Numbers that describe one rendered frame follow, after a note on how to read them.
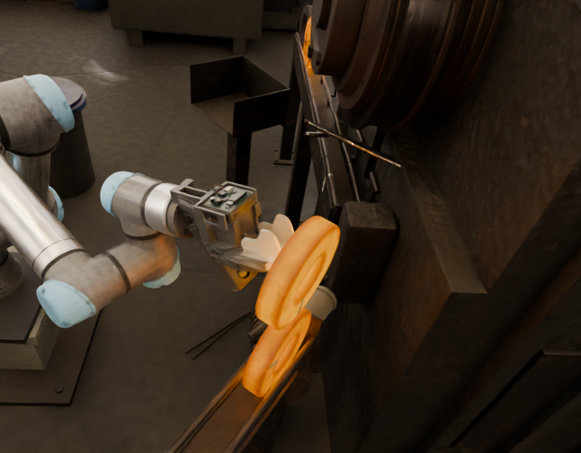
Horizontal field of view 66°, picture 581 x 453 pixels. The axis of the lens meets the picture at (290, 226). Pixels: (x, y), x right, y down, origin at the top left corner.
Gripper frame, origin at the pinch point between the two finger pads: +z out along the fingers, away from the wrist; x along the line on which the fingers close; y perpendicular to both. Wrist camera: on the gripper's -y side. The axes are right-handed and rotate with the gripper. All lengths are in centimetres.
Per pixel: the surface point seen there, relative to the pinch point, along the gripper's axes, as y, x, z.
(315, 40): 15, 45, -23
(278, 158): -69, 134, -101
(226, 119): -16, 66, -69
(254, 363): -16.6, -6.5, -5.7
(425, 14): 23.2, 31.1, 3.8
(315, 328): -22.6, 7.8, -4.1
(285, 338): -14.3, -1.9, -3.0
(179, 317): -76, 29, -75
